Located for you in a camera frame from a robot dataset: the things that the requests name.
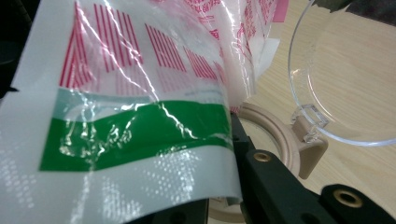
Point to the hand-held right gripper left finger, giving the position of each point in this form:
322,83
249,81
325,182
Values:
174,214

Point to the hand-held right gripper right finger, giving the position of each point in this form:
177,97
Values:
274,186

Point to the clear jar with beige rim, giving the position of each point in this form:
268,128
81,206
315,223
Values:
311,155

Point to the pink white green plastic bag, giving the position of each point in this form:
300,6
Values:
124,140

